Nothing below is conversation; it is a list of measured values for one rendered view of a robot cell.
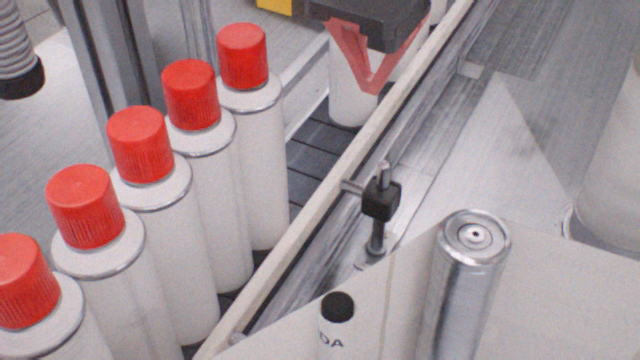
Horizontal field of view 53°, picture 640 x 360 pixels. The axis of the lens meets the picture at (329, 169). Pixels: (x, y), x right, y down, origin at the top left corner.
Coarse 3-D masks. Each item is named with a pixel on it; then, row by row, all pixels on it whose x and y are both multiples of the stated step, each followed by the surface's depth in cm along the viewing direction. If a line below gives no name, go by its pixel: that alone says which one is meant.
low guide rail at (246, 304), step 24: (456, 24) 78; (432, 48) 72; (408, 72) 68; (384, 120) 64; (360, 144) 60; (336, 168) 58; (336, 192) 58; (312, 216) 54; (288, 240) 52; (264, 264) 50; (288, 264) 52; (264, 288) 49; (240, 312) 47; (216, 336) 46
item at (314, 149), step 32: (448, 0) 86; (384, 96) 71; (320, 128) 67; (384, 128) 67; (288, 160) 64; (320, 160) 64; (288, 192) 61; (320, 224) 58; (256, 256) 55; (256, 320) 53; (192, 352) 49
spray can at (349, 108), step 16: (336, 48) 61; (336, 64) 62; (336, 80) 63; (352, 80) 62; (336, 96) 65; (352, 96) 64; (368, 96) 64; (336, 112) 66; (352, 112) 65; (368, 112) 66; (352, 128) 67
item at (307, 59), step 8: (328, 32) 65; (320, 40) 64; (328, 40) 65; (312, 48) 63; (320, 48) 63; (328, 48) 65; (304, 56) 62; (312, 56) 62; (320, 56) 64; (296, 64) 61; (304, 64) 61; (312, 64) 63; (288, 72) 60; (296, 72) 60; (304, 72) 62; (280, 80) 59; (288, 80) 59; (296, 80) 61; (288, 88) 60
